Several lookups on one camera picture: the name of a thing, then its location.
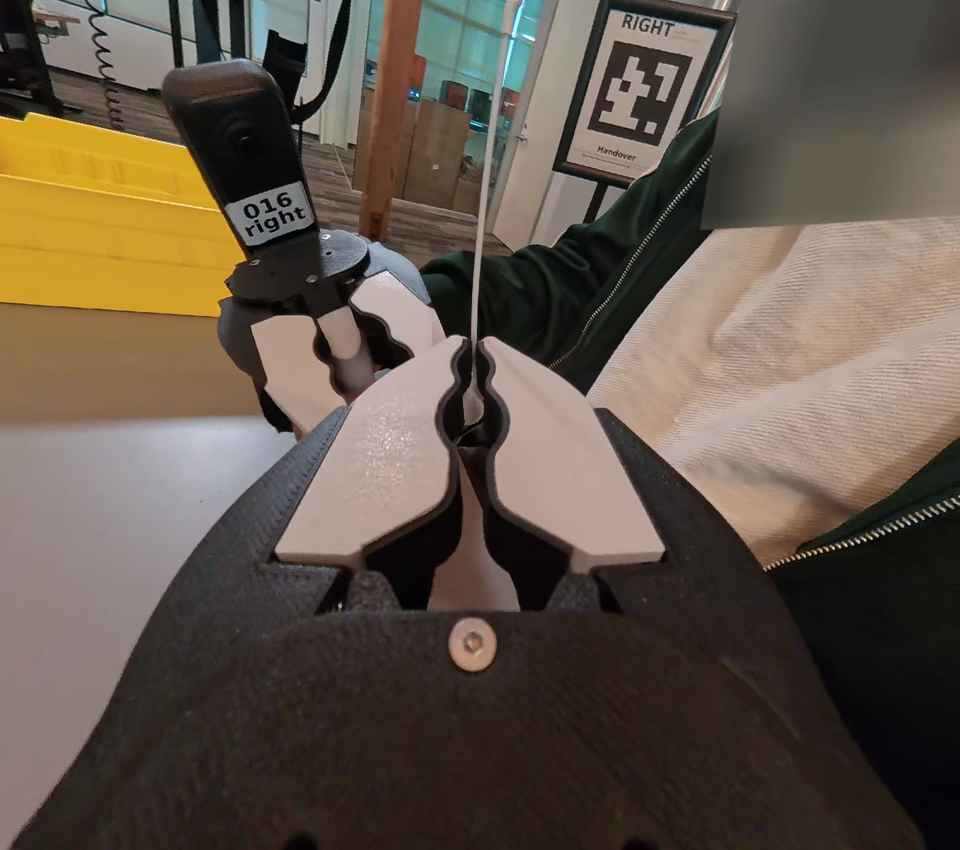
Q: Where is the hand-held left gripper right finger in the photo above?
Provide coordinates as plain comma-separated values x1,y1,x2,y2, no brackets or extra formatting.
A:
478,336,669,613

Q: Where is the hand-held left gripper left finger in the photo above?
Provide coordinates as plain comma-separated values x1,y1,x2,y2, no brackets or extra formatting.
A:
273,334,468,613

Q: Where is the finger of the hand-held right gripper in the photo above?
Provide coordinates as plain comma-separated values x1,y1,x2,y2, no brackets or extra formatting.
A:
251,313,349,430
348,268,451,379

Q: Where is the yellow plastic bin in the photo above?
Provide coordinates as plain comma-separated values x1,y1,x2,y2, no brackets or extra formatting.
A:
0,113,252,319

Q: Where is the person's right forearm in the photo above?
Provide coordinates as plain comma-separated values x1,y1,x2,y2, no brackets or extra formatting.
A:
420,107,721,395

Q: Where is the grey desk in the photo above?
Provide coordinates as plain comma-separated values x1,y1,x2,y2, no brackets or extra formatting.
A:
0,301,331,850

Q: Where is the brown cardboard box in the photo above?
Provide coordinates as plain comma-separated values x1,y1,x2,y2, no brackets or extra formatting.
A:
405,98,474,210

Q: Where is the person's white clothing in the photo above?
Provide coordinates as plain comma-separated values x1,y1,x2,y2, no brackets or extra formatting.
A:
588,216,960,566

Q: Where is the black framed marker sign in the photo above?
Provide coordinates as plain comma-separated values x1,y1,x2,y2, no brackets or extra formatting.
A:
552,0,740,190

